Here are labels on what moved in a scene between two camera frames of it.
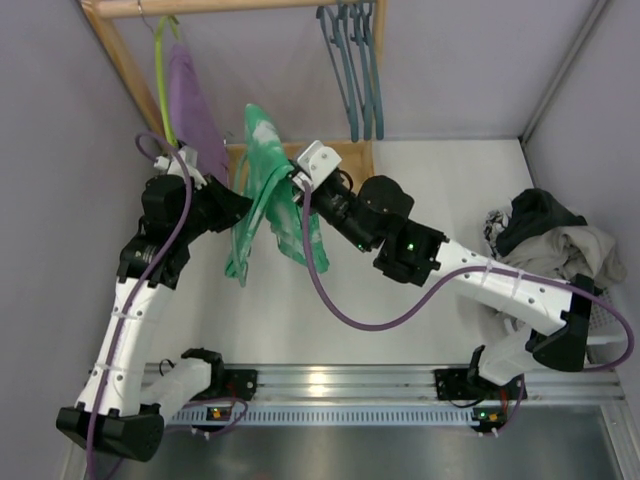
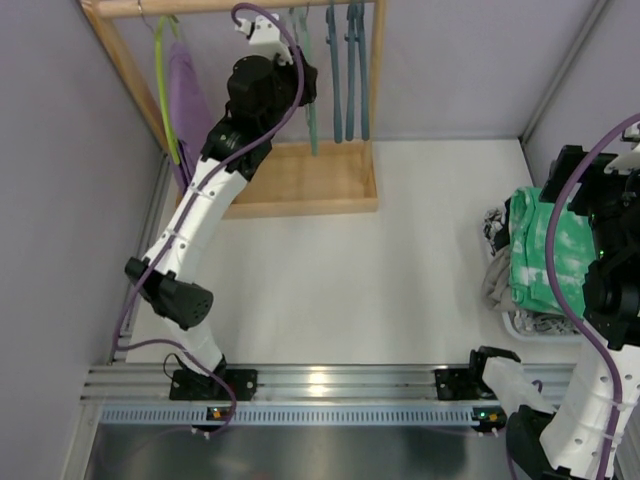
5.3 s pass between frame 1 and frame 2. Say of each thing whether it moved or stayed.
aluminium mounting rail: stayed
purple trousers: stayed
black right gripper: moved
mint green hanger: moved
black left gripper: moved
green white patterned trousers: moved
